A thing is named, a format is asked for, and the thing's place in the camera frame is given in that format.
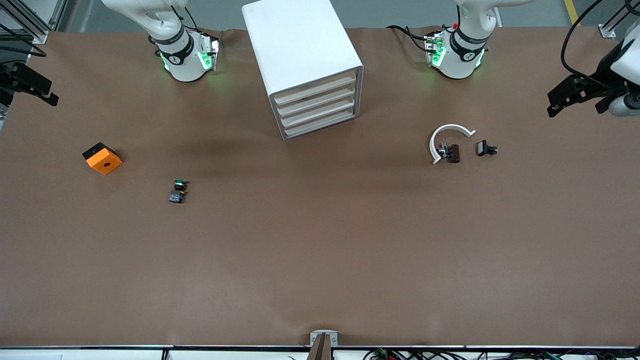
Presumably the green push button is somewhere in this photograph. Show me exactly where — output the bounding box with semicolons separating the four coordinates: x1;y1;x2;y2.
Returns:
169;179;188;204

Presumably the orange box with hole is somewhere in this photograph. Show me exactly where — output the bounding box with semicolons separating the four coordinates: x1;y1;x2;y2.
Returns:
82;142;123;176

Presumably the brown black small component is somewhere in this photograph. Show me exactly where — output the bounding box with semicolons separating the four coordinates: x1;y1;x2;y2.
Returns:
438;143;461;164

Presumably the brown table cover mat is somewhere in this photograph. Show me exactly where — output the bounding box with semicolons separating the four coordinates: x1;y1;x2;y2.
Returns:
0;27;640;347

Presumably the aluminium frame profile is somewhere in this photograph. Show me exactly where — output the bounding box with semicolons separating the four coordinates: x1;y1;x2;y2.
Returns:
597;0;640;39
0;0;69;45

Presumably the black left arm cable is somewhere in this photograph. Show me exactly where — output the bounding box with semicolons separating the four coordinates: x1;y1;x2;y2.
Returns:
560;0;607;78

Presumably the white curved ring piece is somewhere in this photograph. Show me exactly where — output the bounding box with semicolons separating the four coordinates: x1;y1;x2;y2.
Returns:
430;124;476;165

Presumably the black arm base cable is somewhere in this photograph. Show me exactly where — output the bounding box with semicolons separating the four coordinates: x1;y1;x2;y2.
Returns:
386;25;434;54

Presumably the black cable bundle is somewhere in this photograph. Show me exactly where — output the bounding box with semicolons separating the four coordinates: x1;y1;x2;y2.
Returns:
364;348;623;360

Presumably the metal table edge rail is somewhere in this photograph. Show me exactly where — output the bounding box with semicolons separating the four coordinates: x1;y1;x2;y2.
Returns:
0;344;640;351

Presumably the grey metal bracket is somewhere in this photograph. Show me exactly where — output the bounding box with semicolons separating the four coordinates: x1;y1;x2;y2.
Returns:
306;330;339;360

